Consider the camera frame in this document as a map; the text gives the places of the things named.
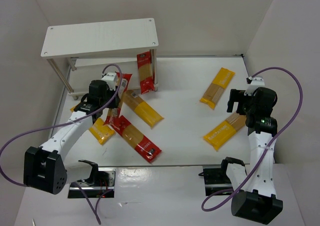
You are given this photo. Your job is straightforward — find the yellow pasta bag upper right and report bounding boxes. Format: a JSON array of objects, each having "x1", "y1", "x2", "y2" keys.
[{"x1": 199, "y1": 67, "x2": 236, "y2": 110}]

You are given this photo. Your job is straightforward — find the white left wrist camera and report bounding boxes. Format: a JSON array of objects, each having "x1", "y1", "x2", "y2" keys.
[{"x1": 101, "y1": 72, "x2": 118, "y2": 91}]

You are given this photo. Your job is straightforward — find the yellow Pastatime pasta bag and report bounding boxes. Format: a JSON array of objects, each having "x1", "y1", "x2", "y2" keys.
[{"x1": 203, "y1": 112, "x2": 246, "y2": 151}]

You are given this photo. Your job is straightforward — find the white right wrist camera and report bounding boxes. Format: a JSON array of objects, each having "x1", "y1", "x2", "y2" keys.
[{"x1": 244, "y1": 76, "x2": 265, "y2": 96}]

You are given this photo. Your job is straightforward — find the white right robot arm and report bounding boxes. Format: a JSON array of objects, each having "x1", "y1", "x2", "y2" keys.
[{"x1": 221, "y1": 87, "x2": 283, "y2": 225}]

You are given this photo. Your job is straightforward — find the red pasta bag label side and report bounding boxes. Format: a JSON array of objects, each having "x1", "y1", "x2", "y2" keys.
[{"x1": 102, "y1": 72, "x2": 132, "y2": 125}]

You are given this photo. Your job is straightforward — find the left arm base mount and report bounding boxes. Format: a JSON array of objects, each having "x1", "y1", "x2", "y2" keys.
[{"x1": 66, "y1": 160, "x2": 116, "y2": 199}]

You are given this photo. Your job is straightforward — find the white two-tier shelf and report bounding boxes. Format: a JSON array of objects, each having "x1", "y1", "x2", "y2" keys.
[{"x1": 41, "y1": 18, "x2": 159, "y2": 99}]

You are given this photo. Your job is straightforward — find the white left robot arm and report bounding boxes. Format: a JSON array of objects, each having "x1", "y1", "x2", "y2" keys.
[{"x1": 23, "y1": 78, "x2": 120, "y2": 195}]

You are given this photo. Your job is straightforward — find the red pasta bag on shelf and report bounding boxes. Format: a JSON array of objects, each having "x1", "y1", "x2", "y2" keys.
[{"x1": 136, "y1": 51, "x2": 155, "y2": 94}]

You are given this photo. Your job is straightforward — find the yellow pasta bag centre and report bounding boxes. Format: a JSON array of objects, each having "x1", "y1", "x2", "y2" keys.
[{"x1": 123, "y1": 90, "x2": 164, "y2": 128}]

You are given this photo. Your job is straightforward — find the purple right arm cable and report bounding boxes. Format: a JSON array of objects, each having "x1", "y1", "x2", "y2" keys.
[{"x1": 201, "y1": 66, "x2": 304, "y2": 212}]

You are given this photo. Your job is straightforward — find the yellow pasta bag far left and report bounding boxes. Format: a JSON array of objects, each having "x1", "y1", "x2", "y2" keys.
[{"x1": 67, "y1": 106, "x2": 115, "y2": 145}]

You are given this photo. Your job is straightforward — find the red pasta bag front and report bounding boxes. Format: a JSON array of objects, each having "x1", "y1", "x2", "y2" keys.
[{"x1": 111, "y1": 115, "x2": 162, "y2": 163}]

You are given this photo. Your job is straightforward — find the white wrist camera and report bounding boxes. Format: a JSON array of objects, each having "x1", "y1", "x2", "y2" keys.
[
  {"x1": 101, "y1": 72, "x2": 118, "y2": 91},
  {"x1": 244, "y1": 76, "x2": 265, "y2": 96}
]

